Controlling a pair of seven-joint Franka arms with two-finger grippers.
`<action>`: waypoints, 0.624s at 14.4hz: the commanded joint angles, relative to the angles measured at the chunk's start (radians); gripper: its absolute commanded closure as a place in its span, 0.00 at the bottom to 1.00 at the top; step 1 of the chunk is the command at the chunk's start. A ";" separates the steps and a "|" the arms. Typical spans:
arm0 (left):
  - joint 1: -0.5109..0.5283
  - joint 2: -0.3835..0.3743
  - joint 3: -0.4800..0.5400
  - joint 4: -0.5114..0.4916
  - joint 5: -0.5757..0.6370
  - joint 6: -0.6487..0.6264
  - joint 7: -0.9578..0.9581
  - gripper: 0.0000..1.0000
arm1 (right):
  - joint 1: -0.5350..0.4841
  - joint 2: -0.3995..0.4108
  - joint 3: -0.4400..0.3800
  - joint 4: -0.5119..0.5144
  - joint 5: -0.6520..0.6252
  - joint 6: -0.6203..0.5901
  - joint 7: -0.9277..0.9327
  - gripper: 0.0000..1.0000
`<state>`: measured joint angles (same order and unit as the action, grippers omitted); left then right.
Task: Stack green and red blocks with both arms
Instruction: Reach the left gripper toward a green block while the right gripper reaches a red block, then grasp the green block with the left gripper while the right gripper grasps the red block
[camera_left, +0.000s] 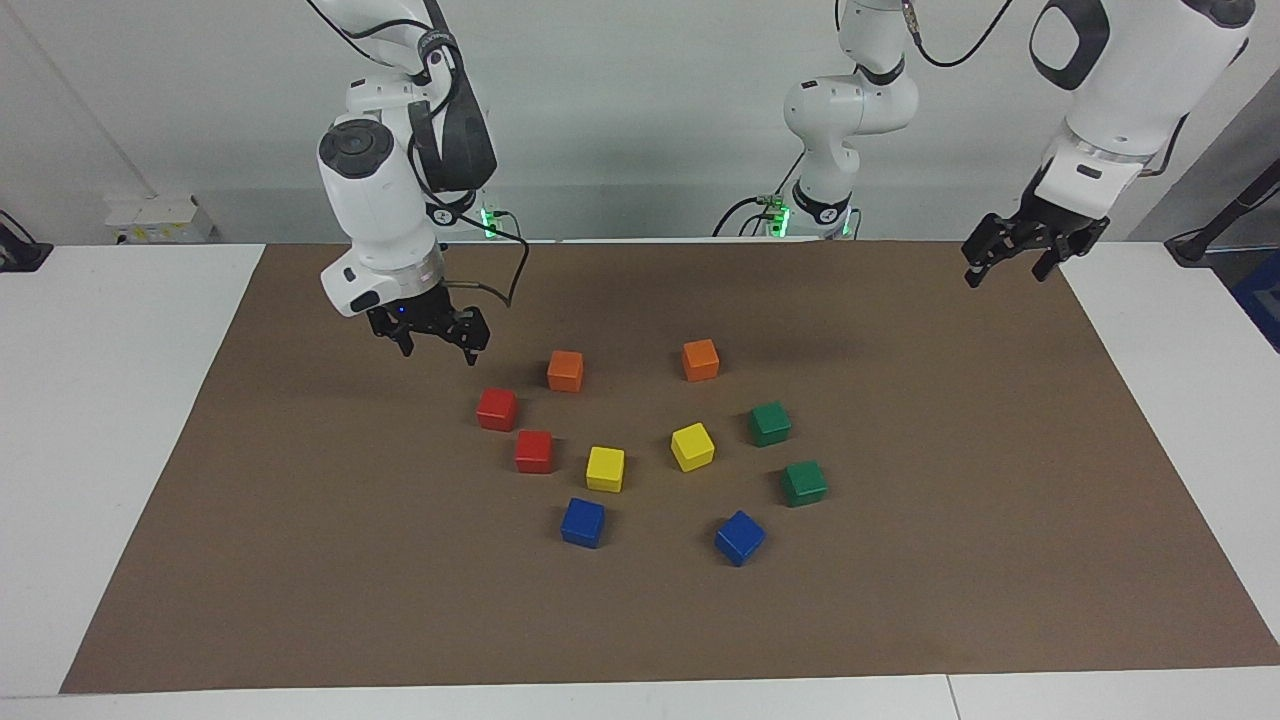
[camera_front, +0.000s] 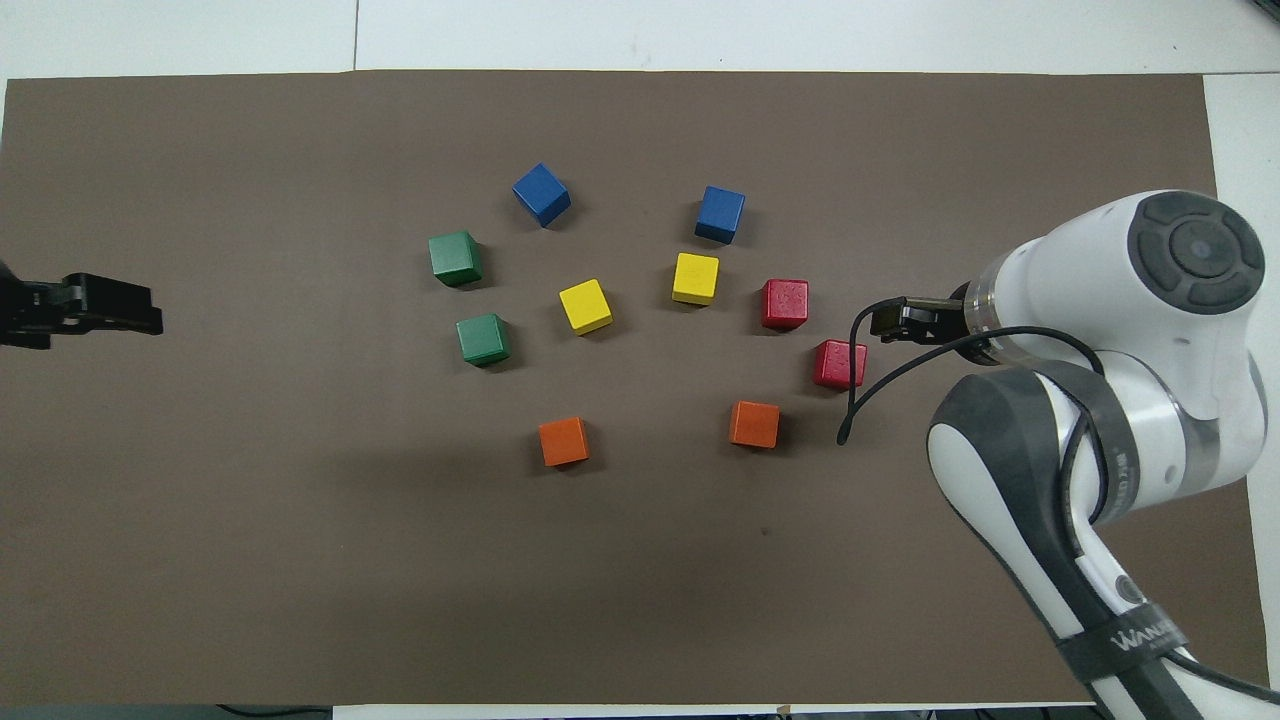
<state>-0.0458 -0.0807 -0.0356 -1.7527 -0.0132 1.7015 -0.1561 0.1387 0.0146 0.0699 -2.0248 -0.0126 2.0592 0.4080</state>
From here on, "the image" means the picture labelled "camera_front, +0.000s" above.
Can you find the red wooden cube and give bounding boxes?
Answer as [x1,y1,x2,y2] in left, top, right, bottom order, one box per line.
[812,339,869,391]
[760,278,811,332]

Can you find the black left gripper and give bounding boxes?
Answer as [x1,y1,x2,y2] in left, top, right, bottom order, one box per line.
[0,262,164,350]

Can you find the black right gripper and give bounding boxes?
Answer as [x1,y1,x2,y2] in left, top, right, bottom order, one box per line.
[870,296,973,346]

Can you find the blue wooden cube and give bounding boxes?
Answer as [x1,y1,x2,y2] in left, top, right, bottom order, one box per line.
[695,185,747,246]
[512,162,573,229]

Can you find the green wooden cube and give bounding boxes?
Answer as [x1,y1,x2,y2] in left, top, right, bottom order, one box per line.
[428,230,484,289]
[456,313,512,368]

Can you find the brown paper table mat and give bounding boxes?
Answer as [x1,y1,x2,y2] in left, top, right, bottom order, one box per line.
[0,70,1271,707]

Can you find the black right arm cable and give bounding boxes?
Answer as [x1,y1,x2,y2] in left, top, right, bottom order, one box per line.
[836,298,1113,526]

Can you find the black right arm strap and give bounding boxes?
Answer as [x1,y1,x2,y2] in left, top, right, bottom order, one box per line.
[1057,603,1191,683]

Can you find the orange wooden cube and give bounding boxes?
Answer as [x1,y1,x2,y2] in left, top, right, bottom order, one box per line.
[538,416,591,468]
[729,400,781,450]

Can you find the yellow wooden cube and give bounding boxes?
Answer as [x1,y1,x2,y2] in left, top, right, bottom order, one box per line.
[671,252,721,307]
[558,278,614,336]

